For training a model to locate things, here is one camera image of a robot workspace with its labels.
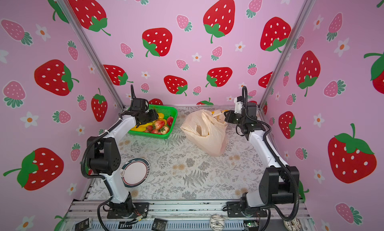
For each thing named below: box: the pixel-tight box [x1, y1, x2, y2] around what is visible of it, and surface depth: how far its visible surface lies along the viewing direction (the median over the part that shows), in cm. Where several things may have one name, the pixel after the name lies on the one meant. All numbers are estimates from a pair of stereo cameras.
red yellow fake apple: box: [154, 120, 165, 130], surface depth 99 cm
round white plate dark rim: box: [120, 157, 151, 188], surface depth 90 cm
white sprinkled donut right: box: [283, 217, 302, 231], surface depth 69 cm
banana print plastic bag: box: [180, 109, 229, 157], surface depth 81 cm
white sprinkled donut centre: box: [209, 214, 225, 231], surface depth 70 cm
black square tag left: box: [75, 217, 90, 231], surface depth 70 cm
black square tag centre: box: [151, 218, 168, 231], surface depth 70 cm
